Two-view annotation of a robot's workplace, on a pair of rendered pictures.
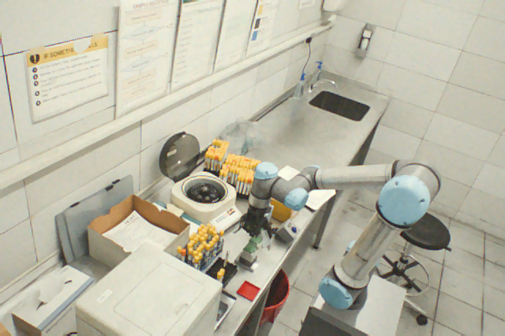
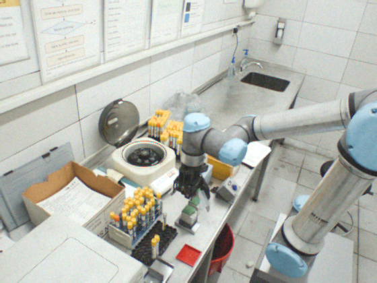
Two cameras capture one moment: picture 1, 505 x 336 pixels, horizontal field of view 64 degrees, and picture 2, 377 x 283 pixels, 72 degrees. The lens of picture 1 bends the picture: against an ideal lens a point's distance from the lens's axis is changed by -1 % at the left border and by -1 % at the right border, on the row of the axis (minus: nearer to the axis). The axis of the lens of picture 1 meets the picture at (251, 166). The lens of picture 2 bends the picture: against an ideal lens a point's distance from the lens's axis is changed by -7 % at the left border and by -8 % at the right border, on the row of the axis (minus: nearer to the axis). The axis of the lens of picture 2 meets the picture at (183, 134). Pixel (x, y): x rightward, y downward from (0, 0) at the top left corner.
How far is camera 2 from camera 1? 58 cm
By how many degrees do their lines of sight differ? 5
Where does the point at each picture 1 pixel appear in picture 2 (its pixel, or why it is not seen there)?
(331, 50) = (254, 42)
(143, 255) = (49, 228)
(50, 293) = not seen: outside the picture
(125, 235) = (64, 201)
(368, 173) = (317, 113)
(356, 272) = (312, 236)
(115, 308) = not seen: outside the picture
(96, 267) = not seen: hidden behind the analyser
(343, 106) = (268, 83)
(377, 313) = (328, 271)
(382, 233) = (349, 184)
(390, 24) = (298, 16)
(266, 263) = (207, 224)
